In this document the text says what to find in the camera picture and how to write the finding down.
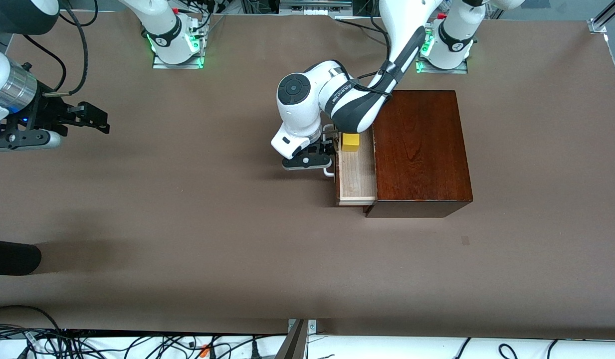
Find aluminium frame profile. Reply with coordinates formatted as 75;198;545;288
589;0;615;34

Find grey metal beam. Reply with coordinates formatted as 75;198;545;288
275;319;318;359

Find white cable tray strip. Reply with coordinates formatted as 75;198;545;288
0;330;615;359

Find dark brown wooden cabinet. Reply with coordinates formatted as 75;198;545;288
363;90;473;218

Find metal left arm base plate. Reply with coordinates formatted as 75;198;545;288
414;27;469;74

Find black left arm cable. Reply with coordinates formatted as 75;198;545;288
336;16;394;96

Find black looped cable bundle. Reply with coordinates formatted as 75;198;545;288
0;305;268;359

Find light wood drawer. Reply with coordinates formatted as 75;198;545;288
321;125;378;206

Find black cylindrical roll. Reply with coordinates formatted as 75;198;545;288
0;239;42;276

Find silver device box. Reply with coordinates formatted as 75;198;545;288
279;0;356;16

